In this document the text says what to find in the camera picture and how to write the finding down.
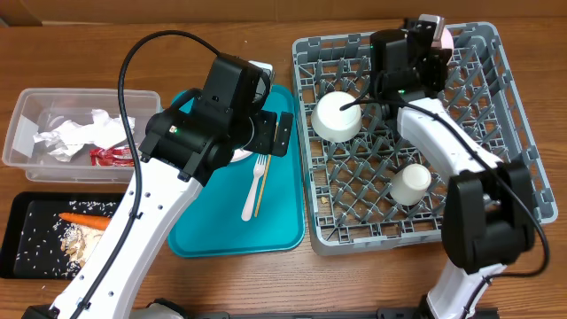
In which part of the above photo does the white round plate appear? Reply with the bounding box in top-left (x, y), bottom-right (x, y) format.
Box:
top-left (230, 149), bottom-right (252, 163)

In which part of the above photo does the pink bowl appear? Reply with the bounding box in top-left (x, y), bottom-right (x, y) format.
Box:
top-left (431, 26), bottom-right (454, 65)

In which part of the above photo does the cream bowl with nuts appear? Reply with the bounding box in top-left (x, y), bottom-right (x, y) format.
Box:
top-left (311, 91), bottom-right (362, 143)

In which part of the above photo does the white paper cup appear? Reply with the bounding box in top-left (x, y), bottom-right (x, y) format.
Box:
top-left (390, 164), bottom-right (431, 206)

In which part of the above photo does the red snack wrapper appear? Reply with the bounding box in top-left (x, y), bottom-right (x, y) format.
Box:
top-left (89, 146), bottom-right (134, 167)

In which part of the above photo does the white napkin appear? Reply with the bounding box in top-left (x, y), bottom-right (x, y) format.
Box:
top-left (33, 120), bottom-right (89, 162)
top-left (84, 109), bottom-right (126, 149)

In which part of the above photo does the orange carrot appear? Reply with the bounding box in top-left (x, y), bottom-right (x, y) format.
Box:
top-left (58, 213), bottom-right (111, 230)

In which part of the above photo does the nuts and rice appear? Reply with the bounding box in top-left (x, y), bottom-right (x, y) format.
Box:
top-left (15, 199), bottom-right (120, 280)

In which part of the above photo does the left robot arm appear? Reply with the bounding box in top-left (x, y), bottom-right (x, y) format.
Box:
top-left (22, 53), bottom-right (293, 319)

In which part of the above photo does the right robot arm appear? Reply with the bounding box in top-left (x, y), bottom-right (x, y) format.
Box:
top-left (369, 14), bottom-right (544, 318)

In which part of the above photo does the grey dishwasher rack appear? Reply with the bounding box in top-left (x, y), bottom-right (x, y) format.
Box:
top-left (291, 22), bottom-right (558, 255)

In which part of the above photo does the wooden chopstick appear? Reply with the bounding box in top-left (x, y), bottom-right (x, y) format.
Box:
top-left (253, 121), bottom-right (280, 218)

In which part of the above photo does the white plastic fork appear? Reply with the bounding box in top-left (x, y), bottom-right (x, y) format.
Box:
top-left (241, 155), bottom-right (268, 222)

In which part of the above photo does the teal plastic tray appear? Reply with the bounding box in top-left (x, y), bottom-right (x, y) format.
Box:
top-left (167, 84), bottom-right (307, 259)

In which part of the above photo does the clear plastic bin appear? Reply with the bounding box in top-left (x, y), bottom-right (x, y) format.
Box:
top-left (2, 88), bottom-right (161, 184)

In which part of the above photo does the black plastic tray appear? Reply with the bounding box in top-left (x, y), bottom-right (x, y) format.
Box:
top-left (1, 191), bottom-right (122, 279)

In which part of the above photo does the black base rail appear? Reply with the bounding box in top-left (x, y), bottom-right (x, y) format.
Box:
top-left (141, 299), bottom-right (501, 319)

